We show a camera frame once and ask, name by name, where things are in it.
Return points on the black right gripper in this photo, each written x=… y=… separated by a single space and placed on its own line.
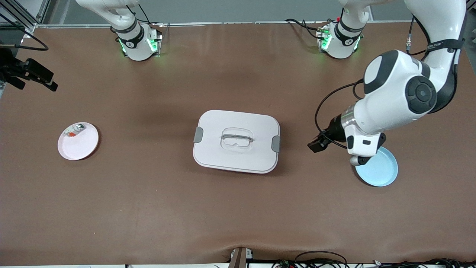
x=14 y=70

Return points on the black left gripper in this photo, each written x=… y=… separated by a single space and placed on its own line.
x=333 y=131

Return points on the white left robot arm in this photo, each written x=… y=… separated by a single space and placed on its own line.
x=390 y=104

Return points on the grey box latch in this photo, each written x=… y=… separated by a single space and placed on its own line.
x=276 y=144
x=198 y=134

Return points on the light blue plate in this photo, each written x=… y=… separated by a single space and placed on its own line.
x=383 y=171

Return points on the white lidded storage box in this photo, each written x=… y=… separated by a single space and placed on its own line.
x=238 y=160

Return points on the pink plate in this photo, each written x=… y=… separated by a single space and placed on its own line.
x=80 y=149

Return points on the aluminium frame profile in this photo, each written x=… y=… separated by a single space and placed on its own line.
x=18 y=26

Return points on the red and clear switch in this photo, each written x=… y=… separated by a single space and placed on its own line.
x=70 y=133

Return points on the brown post with bracket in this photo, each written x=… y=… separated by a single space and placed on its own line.
x=238 y=258

